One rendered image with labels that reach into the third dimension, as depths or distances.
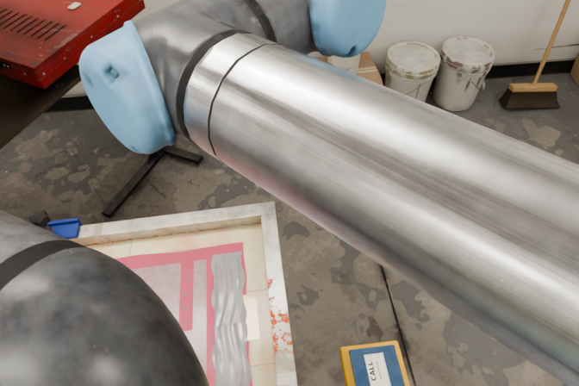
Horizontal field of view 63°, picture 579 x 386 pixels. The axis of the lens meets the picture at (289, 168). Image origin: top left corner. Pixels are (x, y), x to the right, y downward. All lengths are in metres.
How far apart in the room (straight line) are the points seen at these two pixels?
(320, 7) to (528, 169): 0.20
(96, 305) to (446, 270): 0.16
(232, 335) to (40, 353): 0.83
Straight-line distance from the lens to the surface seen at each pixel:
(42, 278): 0.25
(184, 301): 1.12
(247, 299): 1.09
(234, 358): 1.04
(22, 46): 1.81
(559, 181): 0.19
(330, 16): 0.34
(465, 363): 2.22
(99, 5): 1.94
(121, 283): 0.26
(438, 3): 3.04
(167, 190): 2.64
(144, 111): 0.27
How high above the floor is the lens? 1.98
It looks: 48 degrees down
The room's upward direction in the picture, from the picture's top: straight up
